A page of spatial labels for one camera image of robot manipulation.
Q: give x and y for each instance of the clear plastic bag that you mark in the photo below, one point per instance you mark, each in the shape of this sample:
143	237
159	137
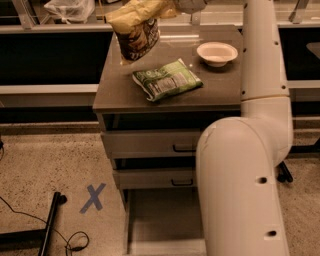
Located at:
71	11

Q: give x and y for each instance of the black stand leg right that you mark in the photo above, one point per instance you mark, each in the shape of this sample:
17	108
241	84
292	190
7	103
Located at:
284	174

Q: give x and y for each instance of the metal window railing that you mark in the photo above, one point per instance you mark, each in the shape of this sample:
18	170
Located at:
30	13

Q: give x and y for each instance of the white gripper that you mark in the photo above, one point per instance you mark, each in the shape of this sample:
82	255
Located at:
192	5

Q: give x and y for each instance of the grey middle drawer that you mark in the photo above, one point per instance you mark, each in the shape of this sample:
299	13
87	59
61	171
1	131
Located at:
154	178

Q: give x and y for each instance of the grey drawer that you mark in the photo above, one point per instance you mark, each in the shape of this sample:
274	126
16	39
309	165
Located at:
163	222
154	178
150	143

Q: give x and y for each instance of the blue tape cross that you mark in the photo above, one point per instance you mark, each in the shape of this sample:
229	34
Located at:
93	198

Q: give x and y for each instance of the green chip bag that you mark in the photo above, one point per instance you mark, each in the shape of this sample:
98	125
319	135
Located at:
169	80

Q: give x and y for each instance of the black stand leg left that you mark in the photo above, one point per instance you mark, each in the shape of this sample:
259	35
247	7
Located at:
37	238

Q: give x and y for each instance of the white paper bowl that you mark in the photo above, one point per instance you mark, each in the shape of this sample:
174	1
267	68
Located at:
217	54

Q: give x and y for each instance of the grey drawer cabinet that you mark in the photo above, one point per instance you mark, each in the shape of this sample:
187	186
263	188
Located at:
122	105

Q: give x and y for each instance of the black stand leg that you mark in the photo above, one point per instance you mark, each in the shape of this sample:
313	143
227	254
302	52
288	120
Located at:
284	174
37	238

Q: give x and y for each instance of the grey top drawer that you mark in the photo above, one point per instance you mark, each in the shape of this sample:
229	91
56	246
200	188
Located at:
150	143

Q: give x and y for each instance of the brown chip bag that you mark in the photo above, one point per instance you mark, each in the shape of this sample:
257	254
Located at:
136	26

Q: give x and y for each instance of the grey bottom drawer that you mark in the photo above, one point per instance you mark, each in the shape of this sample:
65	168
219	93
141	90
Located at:
163	222

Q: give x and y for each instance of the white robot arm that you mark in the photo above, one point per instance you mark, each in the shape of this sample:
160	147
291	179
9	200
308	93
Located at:
237	157

